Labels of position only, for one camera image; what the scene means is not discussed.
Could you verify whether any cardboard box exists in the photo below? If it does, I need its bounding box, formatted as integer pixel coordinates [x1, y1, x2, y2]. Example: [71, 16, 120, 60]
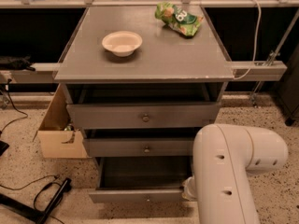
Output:
[37, 86, 88, 159]

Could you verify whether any grey bottom drawer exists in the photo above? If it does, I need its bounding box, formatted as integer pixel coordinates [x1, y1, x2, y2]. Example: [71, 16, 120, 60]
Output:
[89, 156, 192, 203]

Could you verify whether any black bag on rail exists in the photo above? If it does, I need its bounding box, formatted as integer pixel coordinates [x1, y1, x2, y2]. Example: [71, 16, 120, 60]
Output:
[0, 56, 35, 71]

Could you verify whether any white hanging cable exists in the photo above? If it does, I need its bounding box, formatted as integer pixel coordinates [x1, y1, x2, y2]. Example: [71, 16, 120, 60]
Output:
[233, 0, 262, 80]

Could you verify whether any black metal stand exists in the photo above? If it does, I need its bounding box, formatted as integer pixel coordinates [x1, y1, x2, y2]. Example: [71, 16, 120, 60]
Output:
[0, 175, 72, 224]

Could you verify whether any grey middle drawer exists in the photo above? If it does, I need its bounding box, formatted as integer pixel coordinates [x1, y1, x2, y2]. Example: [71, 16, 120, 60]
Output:
[83, 138, 193, 157]

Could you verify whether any green snack bag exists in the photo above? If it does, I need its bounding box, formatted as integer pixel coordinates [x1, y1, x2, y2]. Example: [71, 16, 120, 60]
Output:
[155, 2, 203, 37]

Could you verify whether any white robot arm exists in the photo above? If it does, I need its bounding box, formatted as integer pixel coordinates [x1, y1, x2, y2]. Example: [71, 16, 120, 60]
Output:
[183, 124, 288, 224]

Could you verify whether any white paper bowl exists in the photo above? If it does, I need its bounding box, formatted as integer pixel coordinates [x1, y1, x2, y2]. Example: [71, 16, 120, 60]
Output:
[102, 31, 143, 57]

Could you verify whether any black floor cable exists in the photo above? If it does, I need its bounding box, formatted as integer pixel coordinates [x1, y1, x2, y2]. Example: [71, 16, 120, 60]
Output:
[0, 77, 64, 224]

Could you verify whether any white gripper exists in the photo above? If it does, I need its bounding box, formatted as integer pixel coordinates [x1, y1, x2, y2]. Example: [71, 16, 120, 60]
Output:
[182, 176, 197, 202]

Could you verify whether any grey top drawer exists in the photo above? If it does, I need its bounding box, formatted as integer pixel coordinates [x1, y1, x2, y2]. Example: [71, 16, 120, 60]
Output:
[66, 102, 220, 130]

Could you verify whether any grey drawer cabinet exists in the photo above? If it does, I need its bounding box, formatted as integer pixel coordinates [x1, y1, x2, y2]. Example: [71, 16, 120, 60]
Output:
[53, 4, 235, 203]

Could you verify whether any grey drawer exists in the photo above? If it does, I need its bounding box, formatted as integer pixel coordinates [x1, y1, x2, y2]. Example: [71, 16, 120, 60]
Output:
[83, 138, 193, 157]
[89, 156, 192, 203]
[66, 102, 220, 130]

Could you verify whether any metal railing frame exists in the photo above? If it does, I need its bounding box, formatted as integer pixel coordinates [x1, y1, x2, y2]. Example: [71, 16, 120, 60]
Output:
[0, 0, 298, 91]

